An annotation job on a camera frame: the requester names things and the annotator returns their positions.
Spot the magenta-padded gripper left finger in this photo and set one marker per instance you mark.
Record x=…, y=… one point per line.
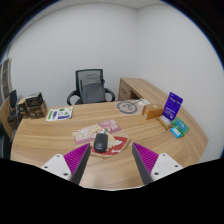
x=77, y=159

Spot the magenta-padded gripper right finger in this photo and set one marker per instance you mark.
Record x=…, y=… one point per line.
x=146, y=159

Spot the black computer mouse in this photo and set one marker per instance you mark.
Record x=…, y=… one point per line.
x=100, y=143

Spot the cartoon printed mouse pad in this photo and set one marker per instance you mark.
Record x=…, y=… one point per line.
x=85, y=133

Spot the blue packet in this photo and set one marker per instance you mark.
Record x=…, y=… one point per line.
x=175, y=132

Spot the small yellowish box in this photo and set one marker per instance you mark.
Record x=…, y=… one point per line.
x=164, y=122

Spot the green packet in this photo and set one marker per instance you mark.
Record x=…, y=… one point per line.
x=181, y=126

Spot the orange-brown box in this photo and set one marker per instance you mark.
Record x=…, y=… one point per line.
x=152, y=111

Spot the white sheet with coloured shapes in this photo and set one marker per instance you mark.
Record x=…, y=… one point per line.
x=59, y=114

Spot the round grey printed disc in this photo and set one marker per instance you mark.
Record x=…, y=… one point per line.
x=127, y=107

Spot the purple standing sign card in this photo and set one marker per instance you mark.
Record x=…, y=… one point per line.
x=172, y=106

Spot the large brown carton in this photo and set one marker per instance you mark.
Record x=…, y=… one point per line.
x=36, y=106

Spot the grey backpack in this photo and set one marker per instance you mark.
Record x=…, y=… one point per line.
x=92, y=89

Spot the low wooden side cabinet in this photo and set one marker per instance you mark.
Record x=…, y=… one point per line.
x=133, y=88

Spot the black couch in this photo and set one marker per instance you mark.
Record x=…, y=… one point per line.
x=4, y=146

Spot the small brown carton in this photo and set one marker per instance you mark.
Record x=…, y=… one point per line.
x=22, y=108

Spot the black mesh office chair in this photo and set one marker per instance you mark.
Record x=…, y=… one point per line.
x=77, y=80

